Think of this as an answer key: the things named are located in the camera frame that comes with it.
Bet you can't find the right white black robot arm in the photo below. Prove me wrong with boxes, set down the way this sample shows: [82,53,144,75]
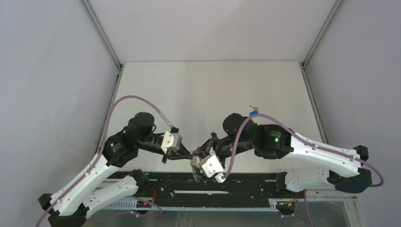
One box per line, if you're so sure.
[192,113,373,198]

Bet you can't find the red grey keyring holder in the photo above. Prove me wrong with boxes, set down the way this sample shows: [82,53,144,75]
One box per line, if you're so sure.
[190,156,201,182]

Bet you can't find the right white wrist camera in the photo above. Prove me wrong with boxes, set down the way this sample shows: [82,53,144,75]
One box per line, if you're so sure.
[198,155,226,183]

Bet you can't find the circuit board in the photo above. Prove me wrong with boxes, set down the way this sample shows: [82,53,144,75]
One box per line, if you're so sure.
[136,201,153,209]
[277,202,296,210]

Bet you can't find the left circuit board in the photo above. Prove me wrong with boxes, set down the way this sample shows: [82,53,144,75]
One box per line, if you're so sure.
[136,201,153,209]

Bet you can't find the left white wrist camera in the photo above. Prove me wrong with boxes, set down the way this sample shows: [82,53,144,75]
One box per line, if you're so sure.
[161,131,182,154]

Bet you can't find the blue tag key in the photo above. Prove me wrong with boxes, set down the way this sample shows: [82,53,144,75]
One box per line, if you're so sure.
[249,105,259,115]

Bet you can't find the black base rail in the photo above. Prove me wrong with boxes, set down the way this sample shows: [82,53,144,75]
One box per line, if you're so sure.
[106,170,307,208]

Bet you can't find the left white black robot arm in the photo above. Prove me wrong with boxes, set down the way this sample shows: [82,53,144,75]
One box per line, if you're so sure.
[38,112,192,227]

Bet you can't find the right circuit board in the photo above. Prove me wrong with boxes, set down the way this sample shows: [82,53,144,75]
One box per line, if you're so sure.
[277,202,296,210]

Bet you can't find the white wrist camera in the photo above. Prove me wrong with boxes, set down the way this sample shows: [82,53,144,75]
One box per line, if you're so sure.
[198,155,226,183]
[161,131,182,154]

